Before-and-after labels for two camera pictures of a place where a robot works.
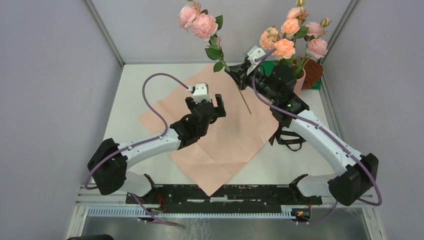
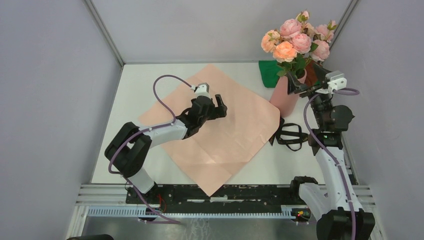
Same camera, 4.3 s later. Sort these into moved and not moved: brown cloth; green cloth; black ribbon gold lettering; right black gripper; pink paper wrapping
Moved: right black gripper
Not moved: green cloth; black ribbon gold lettering; pink paper wrapping; brown cloth
